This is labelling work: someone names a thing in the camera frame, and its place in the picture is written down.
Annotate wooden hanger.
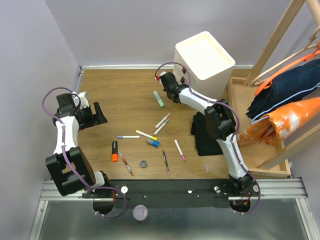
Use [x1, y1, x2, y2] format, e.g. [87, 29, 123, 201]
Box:
[250, 26, 320, 87]

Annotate blue cap glue stick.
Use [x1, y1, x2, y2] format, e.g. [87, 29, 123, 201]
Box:
[147, 138, 160, 148]

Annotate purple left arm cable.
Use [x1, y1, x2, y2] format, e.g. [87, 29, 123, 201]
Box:
[41, 86, 128, 219]

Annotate orange black highlighter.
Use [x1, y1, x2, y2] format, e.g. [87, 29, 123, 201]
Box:
[111, 141, 118, 162]

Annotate grey round cap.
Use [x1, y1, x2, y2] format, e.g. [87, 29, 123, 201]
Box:
[140, 160, 148, 168]

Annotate orange white garment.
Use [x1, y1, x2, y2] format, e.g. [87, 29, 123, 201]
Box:
[236, 97, 320, 146]

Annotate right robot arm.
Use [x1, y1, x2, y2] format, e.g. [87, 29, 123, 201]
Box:
[155, 72, 254, 196]

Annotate dark purple pen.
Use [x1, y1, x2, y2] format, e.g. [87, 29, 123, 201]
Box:
[162, 150, 170, 174]

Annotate red pen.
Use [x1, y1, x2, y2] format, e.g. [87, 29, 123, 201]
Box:
[118, 151, 134, 176]

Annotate wooden clothes rack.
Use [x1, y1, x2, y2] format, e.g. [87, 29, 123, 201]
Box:
[227, 0, 320, 178]

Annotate white drawer cabinet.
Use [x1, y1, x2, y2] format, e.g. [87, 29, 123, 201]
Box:
[173, 31, 236, 100]

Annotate yellow tip marker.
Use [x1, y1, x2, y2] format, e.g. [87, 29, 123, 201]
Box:
[135, 130, 158, 141]

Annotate beige tip marker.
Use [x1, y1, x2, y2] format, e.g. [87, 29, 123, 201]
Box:
[154, 113, 171, 129]

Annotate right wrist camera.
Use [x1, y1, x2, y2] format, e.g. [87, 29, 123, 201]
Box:
[155, 71, 166, 82]

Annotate black mounting base bar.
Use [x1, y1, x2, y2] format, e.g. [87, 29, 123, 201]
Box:
[82, 178, 262, 210]

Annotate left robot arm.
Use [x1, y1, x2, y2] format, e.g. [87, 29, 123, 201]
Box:
[45, 91, 111, 198]

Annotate small clear tube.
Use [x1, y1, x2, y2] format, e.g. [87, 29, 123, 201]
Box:
[203, 164, 210, 173]

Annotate pink tip marker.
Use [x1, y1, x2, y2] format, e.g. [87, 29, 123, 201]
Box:
[174, 139, 186, 161]

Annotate dark blue jeans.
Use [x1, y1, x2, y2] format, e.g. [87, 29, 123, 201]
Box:
[246, 59, 320, 119]

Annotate black folded cloth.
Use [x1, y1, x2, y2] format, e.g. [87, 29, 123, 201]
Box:
[190, 112, 223, 156]

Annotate translucent purple cup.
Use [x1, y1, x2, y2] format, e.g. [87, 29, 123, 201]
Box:
[132, 204, 148, 221]

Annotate grey tip marker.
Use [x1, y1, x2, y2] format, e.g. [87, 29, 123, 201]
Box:
[153, 119, 170, 136]

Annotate orange hanger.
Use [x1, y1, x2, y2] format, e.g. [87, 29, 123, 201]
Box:
[254, 42, 320, 96]

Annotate green grey highlighter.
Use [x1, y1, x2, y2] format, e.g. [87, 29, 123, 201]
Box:
[153, 90, 165, 108]

